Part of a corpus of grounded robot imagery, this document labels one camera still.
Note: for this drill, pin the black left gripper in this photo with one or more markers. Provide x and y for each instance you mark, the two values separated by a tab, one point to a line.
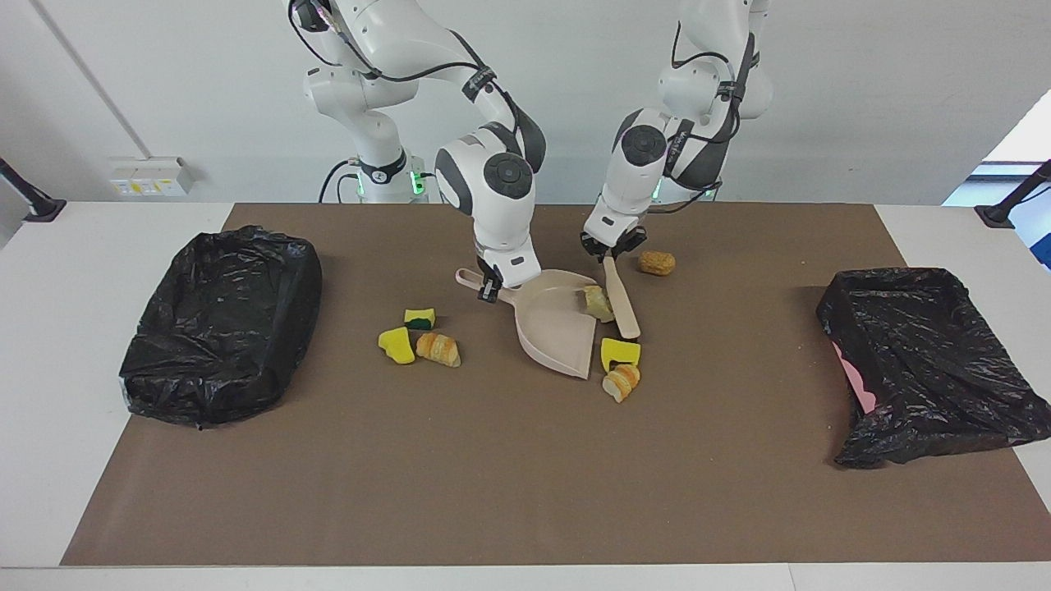
612	249

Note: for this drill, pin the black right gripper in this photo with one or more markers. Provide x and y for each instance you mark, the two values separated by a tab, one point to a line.
488	272

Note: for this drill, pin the brown bread roll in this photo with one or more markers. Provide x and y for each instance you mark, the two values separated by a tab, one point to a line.
657	263

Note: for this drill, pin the pale bread piece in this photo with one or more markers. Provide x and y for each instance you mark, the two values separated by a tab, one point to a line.
597	302

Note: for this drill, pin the beige hand brush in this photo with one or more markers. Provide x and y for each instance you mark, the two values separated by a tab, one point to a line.
624	308

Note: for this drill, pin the beige plastic dustpan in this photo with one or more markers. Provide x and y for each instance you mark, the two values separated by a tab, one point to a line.
554	328

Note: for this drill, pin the small yellow green sponge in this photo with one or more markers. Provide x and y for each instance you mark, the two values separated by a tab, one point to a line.
419	316

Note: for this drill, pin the toy croissant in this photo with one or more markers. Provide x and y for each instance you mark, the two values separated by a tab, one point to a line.
621	382
438	350

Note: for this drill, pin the yellow sponge piece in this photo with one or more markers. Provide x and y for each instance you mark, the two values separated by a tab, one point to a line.
620	353
397	346

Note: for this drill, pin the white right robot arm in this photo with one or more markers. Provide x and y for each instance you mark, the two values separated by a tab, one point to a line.
501	222

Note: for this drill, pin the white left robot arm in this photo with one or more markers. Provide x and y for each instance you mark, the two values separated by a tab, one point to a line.
624	189

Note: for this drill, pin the pink plastic bin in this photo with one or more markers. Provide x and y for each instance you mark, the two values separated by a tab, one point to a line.
858	386

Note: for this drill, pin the black trash bag bin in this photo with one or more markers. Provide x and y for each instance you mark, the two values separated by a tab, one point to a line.
928	361
213	328

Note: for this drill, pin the brown table mat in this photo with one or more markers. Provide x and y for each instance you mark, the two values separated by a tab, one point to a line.
525	509

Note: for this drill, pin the bright window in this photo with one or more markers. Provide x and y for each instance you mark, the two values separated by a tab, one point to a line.
1022	139

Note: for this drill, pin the white wall power outlet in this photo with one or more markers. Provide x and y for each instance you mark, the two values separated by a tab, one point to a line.
152	176

